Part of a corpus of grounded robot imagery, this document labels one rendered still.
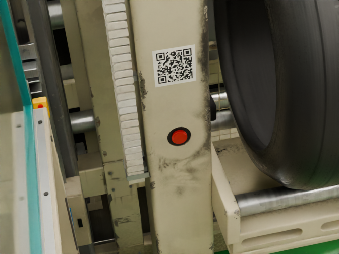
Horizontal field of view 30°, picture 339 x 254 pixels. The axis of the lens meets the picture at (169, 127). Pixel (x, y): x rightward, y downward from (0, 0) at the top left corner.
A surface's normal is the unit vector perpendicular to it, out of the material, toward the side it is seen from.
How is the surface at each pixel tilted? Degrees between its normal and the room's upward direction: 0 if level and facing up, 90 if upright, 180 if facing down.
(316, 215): 0
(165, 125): 90
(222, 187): 0
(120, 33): 90
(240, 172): 0
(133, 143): 90
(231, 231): 90
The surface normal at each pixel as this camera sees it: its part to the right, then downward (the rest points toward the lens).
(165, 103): 0.21, 0.60
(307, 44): -0.55, 0.20
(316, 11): -0.14, 0.00
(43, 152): -0.06, -0.78
